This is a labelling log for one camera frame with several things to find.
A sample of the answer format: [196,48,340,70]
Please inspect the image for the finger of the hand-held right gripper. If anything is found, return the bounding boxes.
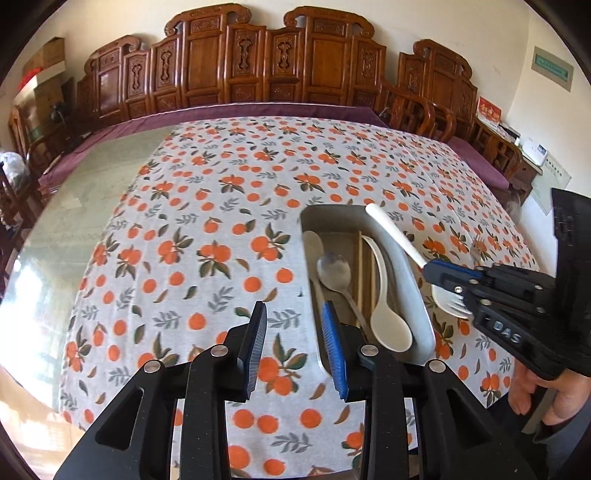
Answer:
[424,259,558,297]
[426,276,509,315]

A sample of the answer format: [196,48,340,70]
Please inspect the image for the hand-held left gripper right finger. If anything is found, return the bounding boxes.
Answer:
[321,301,536,480]

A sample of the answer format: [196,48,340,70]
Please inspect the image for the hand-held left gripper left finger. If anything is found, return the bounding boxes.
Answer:
[55,300,269,480]

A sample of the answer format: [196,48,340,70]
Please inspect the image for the white plastic spoon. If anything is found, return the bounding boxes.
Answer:
[361,234,414,354]

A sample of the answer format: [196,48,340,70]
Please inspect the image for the rectangular metal tray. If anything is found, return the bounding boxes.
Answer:
[300,204,436,376]

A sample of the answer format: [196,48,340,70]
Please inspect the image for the metal spoon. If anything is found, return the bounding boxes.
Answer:
[316,251,374,340]

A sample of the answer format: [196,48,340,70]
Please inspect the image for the white plastic fork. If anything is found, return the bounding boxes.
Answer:
[365,203,474,319]

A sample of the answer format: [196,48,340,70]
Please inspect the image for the dark brown chopstick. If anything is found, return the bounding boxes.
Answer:
[354,232,362,305]

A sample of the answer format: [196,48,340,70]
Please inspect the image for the wooden spoon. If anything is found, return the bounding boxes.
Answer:
[302,230,329,308]

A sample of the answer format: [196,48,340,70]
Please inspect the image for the person's right forearm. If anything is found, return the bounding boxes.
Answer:
[540,413,591,480]

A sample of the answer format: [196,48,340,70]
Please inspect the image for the person's right hand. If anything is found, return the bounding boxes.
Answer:
[509,361,591,425]

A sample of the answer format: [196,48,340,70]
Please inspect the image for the metal fork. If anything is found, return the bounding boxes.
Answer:
[468,234,488,265]

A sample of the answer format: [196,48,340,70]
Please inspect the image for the short purple bench cushion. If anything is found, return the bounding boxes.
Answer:
[445,136,511,190]

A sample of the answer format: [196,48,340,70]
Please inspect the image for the wooden side table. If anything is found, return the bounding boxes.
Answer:
[508,152,543,195]

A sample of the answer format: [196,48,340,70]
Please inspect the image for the white printed board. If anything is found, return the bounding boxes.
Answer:
[531,157,573,215]

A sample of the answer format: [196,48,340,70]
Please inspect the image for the white desktop device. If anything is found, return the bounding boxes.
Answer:
[522,141,550,164]

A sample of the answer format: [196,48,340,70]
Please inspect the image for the orange fruit print tablecloth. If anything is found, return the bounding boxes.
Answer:
[58,115,541,480]

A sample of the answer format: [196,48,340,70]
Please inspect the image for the red gift box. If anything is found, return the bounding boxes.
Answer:
[477,96,502,123]

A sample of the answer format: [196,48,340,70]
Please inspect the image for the wooden armchair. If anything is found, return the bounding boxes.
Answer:
[379,80,458,144]

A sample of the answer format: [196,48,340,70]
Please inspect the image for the carved wooden bench backrest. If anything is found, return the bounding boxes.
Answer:
[74,34,127,130]
[124,9,269,116]
[397,39,477,134]
[267,6,387,107]

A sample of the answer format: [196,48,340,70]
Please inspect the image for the white plastic bag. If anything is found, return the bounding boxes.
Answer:
[0,152,25,186]

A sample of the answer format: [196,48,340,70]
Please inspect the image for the cardboard box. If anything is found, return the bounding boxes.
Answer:
[23,37,65,75]

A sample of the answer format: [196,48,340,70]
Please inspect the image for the grey green wall sign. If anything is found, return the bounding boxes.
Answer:
[530,46,574,90]

